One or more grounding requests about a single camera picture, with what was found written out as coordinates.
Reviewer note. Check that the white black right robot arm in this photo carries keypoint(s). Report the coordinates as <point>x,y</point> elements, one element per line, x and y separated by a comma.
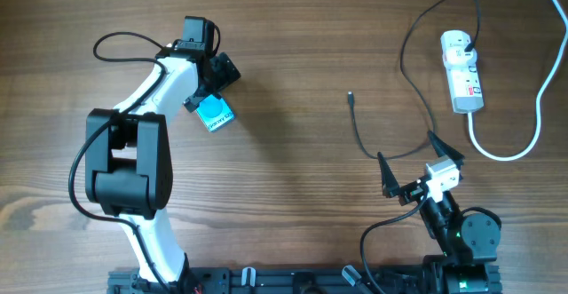
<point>468,238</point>

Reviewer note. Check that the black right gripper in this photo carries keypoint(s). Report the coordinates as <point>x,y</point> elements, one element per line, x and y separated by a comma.
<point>414,187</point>

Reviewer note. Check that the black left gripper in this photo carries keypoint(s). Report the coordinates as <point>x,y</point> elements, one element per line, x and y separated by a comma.
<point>206,93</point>

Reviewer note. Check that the white power strip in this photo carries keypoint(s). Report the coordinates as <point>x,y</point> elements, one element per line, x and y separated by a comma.
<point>463,83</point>

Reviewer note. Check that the white USB charger plug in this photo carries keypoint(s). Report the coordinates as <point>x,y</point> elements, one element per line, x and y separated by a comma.
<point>459,57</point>

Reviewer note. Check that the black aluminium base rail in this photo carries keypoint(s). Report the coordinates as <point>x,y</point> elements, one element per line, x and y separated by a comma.
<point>302,280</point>

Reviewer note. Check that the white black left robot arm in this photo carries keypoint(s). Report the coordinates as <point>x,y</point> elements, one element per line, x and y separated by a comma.
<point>128,168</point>

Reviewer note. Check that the smartphone with teal screen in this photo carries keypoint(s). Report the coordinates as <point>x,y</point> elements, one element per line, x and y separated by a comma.
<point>215,113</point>

